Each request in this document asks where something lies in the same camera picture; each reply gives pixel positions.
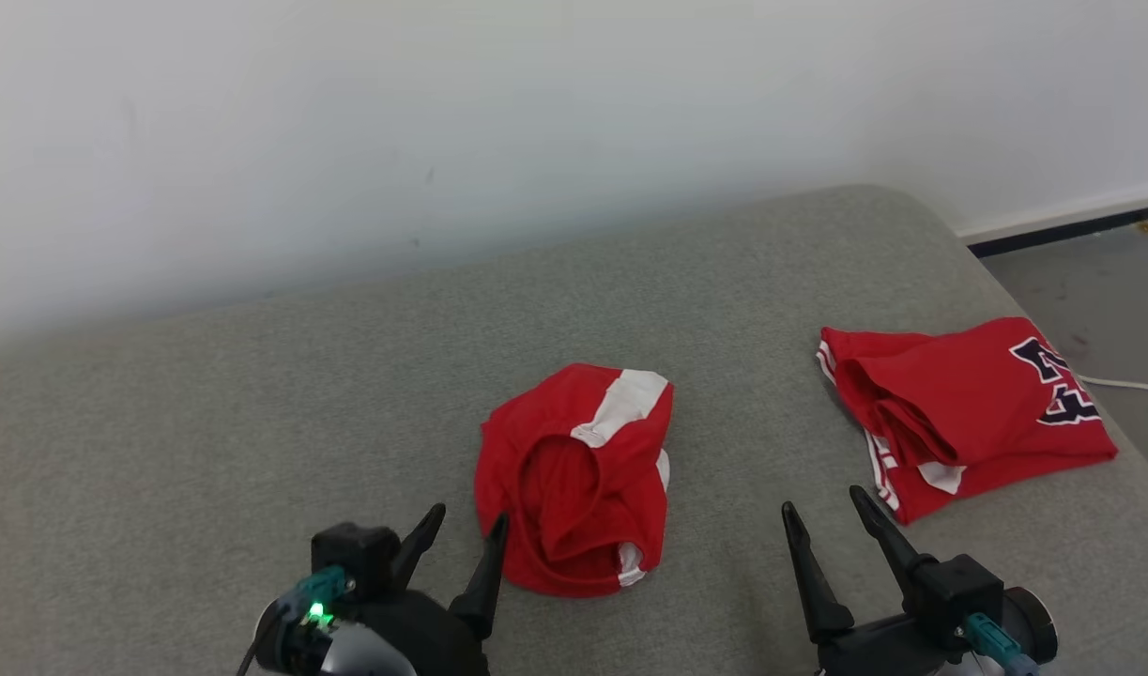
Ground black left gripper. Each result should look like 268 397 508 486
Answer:
348 503 511 676

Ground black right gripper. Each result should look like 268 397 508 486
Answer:
781 484 959 676

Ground red shorts with white stripes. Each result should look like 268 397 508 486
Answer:
473 363 676 599

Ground red basketball jersey number 23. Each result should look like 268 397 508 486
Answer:
816 316 1120 527

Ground black baseboard strip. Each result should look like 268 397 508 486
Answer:
966 201 1148 258

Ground teal left camera plug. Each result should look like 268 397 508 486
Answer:
273 563 357 632

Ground teal camera plug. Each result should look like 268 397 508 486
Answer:
273 563 357 632
963 612 1041 676

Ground teal right camera plug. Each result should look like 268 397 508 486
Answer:
963 612 1041 676

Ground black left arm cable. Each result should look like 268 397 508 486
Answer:
235 627 276 676

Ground white cable on floor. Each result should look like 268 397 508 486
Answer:
1075 373 1148 406

